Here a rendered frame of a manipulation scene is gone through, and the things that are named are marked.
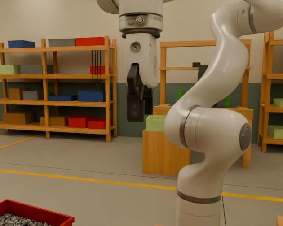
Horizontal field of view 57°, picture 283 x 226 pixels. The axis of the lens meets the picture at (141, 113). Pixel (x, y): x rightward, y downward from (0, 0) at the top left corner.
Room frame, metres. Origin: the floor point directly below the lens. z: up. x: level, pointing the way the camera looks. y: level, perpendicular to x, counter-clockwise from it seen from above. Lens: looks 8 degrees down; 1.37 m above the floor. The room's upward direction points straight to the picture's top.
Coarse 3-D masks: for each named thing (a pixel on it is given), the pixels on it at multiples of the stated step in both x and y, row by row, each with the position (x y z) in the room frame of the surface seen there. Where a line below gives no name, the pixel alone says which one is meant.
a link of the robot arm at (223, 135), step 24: (192, 120) 0.65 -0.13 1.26; (216, 120) 0.60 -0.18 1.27; (240, 120) 0.59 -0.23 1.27; (192, 144) 0.64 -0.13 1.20; (216, 144) 0.59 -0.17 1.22; (240, 144) 0.58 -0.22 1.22; (192, 168) 0.66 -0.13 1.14; (216, 168) 0.60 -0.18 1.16; (192, 192) 0.63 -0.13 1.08; (216, 192) 0.63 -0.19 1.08
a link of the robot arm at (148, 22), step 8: (128, 16) 0.49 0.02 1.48; (136, 16) 0.49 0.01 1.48; (144, 16) 0.48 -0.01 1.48; (152, 16) 0.49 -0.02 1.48; (160, 16) 0.50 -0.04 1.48; (120, 24) 0.51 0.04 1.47; (128, 24) 0.49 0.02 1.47; (136, 24) 0.49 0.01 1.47; (144, 24) 0.48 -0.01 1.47; (152, 24) 0.49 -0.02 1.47; (160, 24) 0.50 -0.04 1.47; (160, 32) 0.54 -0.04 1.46
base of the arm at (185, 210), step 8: (176, 200) 0.68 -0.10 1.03; (184, 200) 0.64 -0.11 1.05; (176, 208) 0.68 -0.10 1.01; (184, 208) 0.64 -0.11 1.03; (192, 208) 0.63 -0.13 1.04; (200, 208) 0.62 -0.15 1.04; (208, 208) 0.62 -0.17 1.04; (216, 208) 0.63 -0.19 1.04; (176, 216) 0.67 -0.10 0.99; (184, 216) 0.64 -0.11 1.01; (192, 216) 0.63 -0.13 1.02; (200, 216) 0.62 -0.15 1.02; (208, 216) 0.62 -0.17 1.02; (216, 216) 0.63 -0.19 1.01; (176, 224) 0.67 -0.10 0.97; (184, 224) 0.64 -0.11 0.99; (192, 224) 0.63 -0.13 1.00; (200, 224) 0.62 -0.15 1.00; (208, 224) 0.62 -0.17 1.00; (216, 224) 0.63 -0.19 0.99
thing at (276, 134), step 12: (264, 36) 5.14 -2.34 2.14; (264, 48) 5.09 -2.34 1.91; (264, 60) 5.09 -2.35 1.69; (264, 72) 5.09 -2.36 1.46; (264, 84) 5.08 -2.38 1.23; (264, 96) 5.08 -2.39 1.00; (264, 108) 4.73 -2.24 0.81; (276, 108) 4.61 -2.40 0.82; (264, 120) 4.68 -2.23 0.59; (264, 132) 4.67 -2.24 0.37; (276, 132) 4.66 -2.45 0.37; (264, 144) 4.67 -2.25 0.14
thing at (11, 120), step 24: (0, 48) 6.07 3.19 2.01; (24, 48) 5.91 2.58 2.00; (48, 48) 5.71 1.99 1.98; (72, 48) 5.57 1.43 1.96; (96, 48) 5.44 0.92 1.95; (0, 72) 6.11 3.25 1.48; (24, 72) 6.00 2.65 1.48; (48, 72) 6.04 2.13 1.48; (96, 72) 5.52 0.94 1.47; (24, 96) 5.97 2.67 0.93; (48, 96) 5.82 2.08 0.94; (72, 96) 5.77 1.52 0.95; (96, 96) 5.51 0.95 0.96; (24, 120) 6.03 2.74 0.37; (48, 120) 5.80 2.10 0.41; (72, 120) 5.67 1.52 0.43; (96, 120) 5.96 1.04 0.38
